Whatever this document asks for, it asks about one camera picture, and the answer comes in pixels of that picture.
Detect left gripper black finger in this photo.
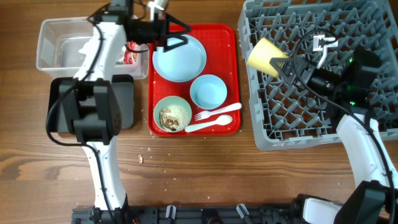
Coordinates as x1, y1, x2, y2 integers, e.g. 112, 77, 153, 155
165, 13, 192, 32
157, 29, 192, 52

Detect red snack wrapper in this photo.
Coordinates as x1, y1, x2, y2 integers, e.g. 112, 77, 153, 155
124, 42, 139, 64

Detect yellow plastic cup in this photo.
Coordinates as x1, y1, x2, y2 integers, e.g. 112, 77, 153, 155
247, 38, 288, 78

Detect white napkin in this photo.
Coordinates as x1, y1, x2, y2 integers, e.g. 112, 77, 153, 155
78, 39, 95, 56

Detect light blue bowl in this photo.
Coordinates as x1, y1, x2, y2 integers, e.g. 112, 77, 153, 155
190, 75, 228, 110

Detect green bowl with food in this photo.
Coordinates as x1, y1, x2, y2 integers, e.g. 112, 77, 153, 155
153, 96, 192, 133

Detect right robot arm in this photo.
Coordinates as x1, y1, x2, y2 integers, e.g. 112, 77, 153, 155
263, 39, 397, 223

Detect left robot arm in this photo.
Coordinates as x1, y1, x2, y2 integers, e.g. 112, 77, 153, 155
45, 0, 191, 213

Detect grey dishwasher rack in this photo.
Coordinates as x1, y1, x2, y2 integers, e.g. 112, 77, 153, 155
238, 1, 397, 151

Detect black waste tray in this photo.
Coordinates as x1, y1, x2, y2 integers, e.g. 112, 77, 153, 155
48, 74, 134, 134

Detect clear plastic waste bin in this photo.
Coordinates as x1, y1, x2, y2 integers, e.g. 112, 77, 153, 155
36, 17, 149, 80

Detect light blue plate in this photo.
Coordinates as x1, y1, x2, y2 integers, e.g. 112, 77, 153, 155
152, 35, 207, 83

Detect red serving tray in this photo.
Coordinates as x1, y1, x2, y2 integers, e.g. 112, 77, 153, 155
147, 24, 241, 137

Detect white plastic fork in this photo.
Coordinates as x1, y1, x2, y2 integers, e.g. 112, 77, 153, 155
194, 103, 242, 121

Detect white plastic spoon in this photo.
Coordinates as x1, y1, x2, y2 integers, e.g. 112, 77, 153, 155
185, 114, 233, 133

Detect food crumb on table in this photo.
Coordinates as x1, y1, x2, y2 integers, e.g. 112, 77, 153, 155
138, 154, 144, 164

